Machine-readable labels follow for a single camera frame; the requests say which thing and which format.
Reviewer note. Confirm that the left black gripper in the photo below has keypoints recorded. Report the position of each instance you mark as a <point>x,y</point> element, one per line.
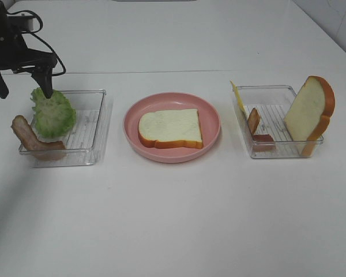
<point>18,57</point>

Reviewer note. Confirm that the green lettuce leaf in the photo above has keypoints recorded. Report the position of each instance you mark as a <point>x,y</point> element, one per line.
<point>54,117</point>

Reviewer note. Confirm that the bacon strip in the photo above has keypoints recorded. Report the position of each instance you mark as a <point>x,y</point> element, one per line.
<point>29,140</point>
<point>263,142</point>

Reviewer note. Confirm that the bread slice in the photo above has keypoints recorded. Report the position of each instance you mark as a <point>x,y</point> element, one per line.
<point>310,113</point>
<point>165,129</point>

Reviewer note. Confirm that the yellow cheese slice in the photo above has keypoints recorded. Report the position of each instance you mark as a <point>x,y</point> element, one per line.
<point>238,98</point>

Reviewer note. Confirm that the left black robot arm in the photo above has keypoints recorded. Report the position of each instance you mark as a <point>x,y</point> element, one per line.
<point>15,55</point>

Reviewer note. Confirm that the left clear plastic tray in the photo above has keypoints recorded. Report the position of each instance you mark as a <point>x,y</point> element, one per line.
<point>85,143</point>

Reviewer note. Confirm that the clear plastic tray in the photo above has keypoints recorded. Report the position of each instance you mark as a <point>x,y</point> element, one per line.
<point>272,103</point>
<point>85,143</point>

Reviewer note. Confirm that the pink round plate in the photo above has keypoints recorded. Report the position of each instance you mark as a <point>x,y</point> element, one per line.
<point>209,123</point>

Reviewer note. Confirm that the right clear plastic tray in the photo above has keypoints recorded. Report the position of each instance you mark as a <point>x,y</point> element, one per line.
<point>272,103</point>

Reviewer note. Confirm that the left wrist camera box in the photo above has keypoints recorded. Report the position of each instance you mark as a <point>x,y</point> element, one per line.
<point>23,22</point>

